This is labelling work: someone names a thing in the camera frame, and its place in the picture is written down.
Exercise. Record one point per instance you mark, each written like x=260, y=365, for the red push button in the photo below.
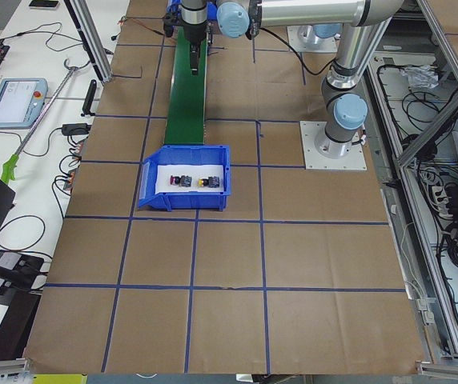
x=181, y=181

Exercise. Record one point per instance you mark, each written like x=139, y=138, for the black power adapter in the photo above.
x=71, y=129

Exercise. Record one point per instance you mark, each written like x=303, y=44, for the teach pendant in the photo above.
x=21, y=101

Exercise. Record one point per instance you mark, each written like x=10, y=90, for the yellow push button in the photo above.
x=209, y=182

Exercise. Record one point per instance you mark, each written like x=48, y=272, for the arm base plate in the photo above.
x=319, y=38
x=321, y=153

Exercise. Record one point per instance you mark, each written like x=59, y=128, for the left blue bin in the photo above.
x=189, y=155

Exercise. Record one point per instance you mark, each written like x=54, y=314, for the aluminium frame post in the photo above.
x=84, y=24

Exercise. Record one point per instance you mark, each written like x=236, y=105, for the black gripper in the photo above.
x=193, y=34

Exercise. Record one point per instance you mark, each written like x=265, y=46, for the left white foam pad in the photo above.
x=196, y=172

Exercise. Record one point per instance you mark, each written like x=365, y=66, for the green handled reach grabber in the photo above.
x=9, y=166

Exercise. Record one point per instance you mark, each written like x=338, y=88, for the green conveyor belt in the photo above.
x=186, y=112

